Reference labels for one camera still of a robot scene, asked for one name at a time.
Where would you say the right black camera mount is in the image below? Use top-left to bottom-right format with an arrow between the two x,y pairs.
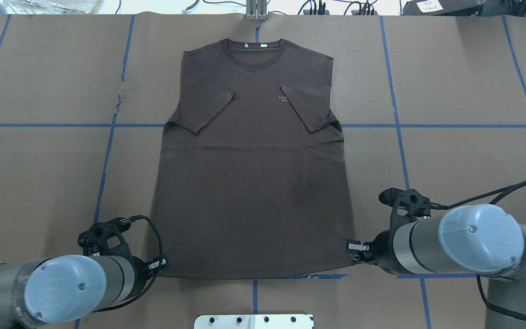
378,187 -> 431,235

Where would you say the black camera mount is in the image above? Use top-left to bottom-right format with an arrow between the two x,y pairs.
378,187 -> 431,235
77,218 -> 133,259

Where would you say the left black cable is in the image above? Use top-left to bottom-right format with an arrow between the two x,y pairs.
94,215 -> 163,313

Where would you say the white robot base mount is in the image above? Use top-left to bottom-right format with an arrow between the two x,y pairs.
193,313 -> 315,329

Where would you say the right black cable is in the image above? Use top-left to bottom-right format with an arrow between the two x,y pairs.
430,170 -> 526,327

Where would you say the black cable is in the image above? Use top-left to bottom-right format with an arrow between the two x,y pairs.
94,215 -> 163,313
430,170 -> 526,327

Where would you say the metal bracket at table edge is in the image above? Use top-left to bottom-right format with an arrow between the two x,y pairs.
246,0 -> 268,21

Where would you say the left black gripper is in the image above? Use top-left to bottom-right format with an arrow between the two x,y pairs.
141,257 -> 170,277

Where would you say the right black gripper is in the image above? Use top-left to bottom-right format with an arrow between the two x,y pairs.
345,238 -> 378,266

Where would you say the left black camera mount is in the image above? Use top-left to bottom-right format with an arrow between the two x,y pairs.
77,218 -> 133,259

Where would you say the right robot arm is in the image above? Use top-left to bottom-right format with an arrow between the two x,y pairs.
345,204 -> 526,329

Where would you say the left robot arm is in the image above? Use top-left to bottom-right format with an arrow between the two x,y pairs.
0,255 -> 168,329

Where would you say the background cables and clutter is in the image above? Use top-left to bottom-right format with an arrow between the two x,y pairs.
0,0 -> 526,17

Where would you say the dark brown t-shirt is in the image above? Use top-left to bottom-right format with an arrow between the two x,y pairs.
152,39 -> 355,280

